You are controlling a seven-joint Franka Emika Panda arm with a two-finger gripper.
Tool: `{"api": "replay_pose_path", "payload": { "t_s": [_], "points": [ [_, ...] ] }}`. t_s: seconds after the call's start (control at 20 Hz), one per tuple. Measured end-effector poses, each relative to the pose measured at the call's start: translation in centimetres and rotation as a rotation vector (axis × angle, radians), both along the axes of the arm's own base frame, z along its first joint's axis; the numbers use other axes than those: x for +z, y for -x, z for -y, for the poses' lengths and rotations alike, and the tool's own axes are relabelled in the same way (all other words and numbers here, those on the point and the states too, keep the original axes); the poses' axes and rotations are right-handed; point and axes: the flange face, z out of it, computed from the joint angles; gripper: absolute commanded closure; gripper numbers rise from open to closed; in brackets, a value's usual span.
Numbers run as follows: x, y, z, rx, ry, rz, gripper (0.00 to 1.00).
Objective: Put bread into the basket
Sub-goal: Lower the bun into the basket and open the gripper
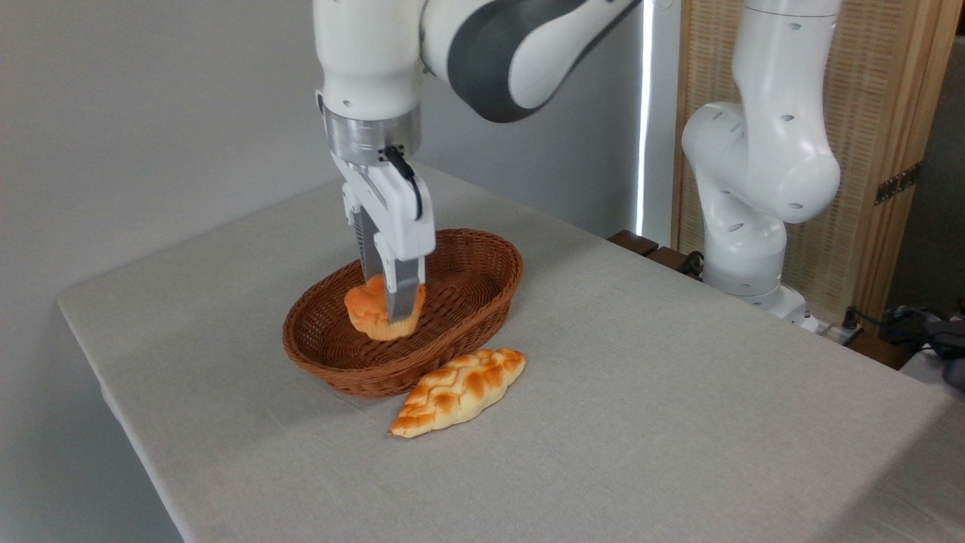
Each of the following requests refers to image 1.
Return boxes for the white vertical light strip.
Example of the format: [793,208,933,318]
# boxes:
[635,0,656,237]

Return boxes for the dark grey cable bundle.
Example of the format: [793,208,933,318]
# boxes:
[852,300,965,391]

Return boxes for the braided golden bread loaf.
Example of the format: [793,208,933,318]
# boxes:
[389,348,527,439]

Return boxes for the orange muffin-shaped bread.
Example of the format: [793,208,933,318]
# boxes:
[344,273,427,342]

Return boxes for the dark metal screen hinge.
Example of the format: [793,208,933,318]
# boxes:
[875,161,923,206]

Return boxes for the brown wicker oval basket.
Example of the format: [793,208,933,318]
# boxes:
[282,229,524,399]

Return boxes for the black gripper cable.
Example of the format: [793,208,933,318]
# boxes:
[382,145,425,222]

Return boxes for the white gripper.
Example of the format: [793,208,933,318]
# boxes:
[330,153,437,324]

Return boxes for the white power strip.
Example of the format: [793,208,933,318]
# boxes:
[799,311,865,348]

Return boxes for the beige linen tablecloth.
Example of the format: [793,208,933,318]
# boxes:
[57,166,955,543]

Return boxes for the dark brown wooden block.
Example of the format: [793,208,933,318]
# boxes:
[607,229,660,258]
[646,246,691,275]

